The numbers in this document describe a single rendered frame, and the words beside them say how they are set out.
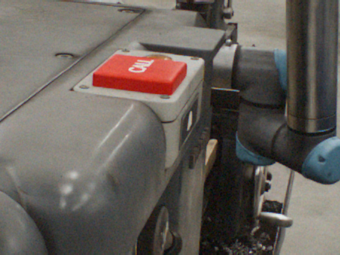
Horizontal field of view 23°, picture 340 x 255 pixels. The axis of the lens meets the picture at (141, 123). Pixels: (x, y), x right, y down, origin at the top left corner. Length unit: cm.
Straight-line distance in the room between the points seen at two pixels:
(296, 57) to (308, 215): 230
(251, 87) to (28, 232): 96
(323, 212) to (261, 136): 221
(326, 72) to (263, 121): 17
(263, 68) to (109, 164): 88
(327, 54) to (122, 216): 78
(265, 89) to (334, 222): 215
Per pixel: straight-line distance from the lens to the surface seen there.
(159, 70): 61
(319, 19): 120
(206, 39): 78
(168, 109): 58
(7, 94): 58
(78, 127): 52
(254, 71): 135
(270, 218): 175
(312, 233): 335
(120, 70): 61
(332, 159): 127
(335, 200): 367
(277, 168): 245
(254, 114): 136
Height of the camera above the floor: 143
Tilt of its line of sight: 19 degrees down
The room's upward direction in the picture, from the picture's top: 3 degrees clockwise
